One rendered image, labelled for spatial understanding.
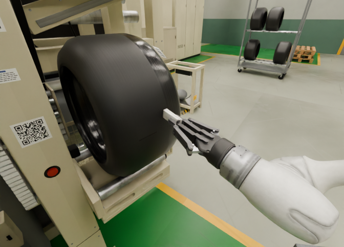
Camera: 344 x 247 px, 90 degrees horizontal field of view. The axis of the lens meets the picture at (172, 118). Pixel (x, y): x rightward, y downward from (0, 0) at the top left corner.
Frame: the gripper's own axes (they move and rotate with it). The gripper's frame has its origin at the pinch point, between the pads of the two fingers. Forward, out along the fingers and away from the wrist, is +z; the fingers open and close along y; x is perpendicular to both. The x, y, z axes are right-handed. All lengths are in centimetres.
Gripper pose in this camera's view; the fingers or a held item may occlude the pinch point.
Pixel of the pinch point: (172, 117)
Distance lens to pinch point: 53.6
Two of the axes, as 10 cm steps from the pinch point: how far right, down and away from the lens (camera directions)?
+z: -6.8, -4.9, 5.5
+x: -1.0, 8.0, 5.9
